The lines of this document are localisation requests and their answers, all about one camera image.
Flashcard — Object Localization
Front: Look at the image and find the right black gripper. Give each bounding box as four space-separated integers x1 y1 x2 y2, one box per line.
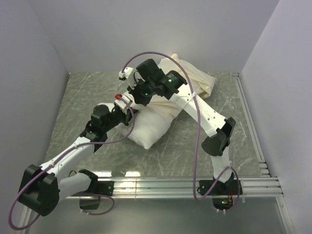
126 78 156 108

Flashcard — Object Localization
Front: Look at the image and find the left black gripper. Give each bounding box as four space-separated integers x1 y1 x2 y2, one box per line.
103 107 138 133

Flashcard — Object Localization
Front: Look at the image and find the white pillow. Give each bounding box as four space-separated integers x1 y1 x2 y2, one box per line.
115 107 173 150

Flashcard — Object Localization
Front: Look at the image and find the cream pillowcase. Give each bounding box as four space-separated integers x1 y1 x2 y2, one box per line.
121 53 216 121

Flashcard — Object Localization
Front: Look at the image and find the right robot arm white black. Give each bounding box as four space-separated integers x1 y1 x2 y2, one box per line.
168 58 240 195

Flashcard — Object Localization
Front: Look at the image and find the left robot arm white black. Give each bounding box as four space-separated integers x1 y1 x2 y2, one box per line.
17 104 137 216

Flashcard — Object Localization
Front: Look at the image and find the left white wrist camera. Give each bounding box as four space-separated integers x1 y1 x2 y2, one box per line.
115 94 133 114

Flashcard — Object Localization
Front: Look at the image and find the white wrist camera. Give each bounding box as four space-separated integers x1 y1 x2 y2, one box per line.
118 67 136 89
115 94 133 114

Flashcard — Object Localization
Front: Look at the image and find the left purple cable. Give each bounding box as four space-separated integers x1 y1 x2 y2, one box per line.
9 96 135 231

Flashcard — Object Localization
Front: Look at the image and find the purple cable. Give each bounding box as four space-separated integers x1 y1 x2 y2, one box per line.
9 96 135 231
121 51 241 213

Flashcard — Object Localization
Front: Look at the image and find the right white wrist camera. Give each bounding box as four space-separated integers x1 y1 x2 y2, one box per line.
118 67 136 89

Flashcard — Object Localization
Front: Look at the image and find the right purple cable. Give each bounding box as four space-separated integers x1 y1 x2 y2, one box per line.
121 51 241 213

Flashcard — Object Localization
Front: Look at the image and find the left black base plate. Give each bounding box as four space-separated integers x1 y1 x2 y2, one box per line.
77 181 115 196

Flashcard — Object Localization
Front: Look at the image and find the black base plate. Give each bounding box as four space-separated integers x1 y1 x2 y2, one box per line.
77 181 115 196
197 179 243 196

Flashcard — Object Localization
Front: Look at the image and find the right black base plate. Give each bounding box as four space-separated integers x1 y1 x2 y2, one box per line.
197 179 243 196

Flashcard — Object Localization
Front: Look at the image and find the aluminium front rail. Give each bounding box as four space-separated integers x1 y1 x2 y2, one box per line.
58 176 283 200

